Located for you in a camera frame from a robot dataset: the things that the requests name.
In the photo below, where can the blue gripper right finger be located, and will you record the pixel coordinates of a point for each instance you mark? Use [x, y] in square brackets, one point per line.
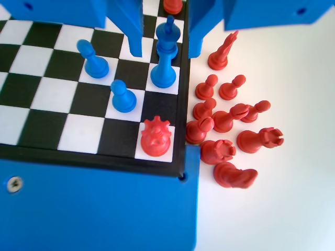
[199, 21]

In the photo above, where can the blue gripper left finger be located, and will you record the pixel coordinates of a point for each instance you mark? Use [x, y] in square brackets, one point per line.
[131, 21]

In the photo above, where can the tall blue king piece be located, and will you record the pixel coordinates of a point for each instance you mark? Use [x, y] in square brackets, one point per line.
[165, 70]

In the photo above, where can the red chess pawn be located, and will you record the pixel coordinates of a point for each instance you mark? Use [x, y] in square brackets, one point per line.
[256, 110]
[230, 89]
[202, 109]
[172, 6]
[205, 89]

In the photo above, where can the red bishop off board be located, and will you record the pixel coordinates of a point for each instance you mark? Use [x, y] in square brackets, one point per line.
[221, 55]

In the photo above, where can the red chess bishop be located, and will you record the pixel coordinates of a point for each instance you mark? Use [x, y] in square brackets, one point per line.
[200, 130]
[225, 119]

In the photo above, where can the red queen piece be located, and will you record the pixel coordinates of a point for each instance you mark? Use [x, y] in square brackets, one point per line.
[155, 141]

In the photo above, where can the red chess rook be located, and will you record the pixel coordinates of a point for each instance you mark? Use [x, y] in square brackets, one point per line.
[216, 153]
[256, 139]

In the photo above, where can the red chess knight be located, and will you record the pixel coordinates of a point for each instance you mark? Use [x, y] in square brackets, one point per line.
[233, 175]

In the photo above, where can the black and white chessboard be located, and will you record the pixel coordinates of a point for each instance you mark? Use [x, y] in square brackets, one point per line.
[57, 94]

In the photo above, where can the blue board holder plate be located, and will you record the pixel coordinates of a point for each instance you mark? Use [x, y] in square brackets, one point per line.
[91, 209]

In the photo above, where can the silver screw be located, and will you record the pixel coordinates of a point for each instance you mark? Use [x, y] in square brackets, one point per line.
[14, 183]

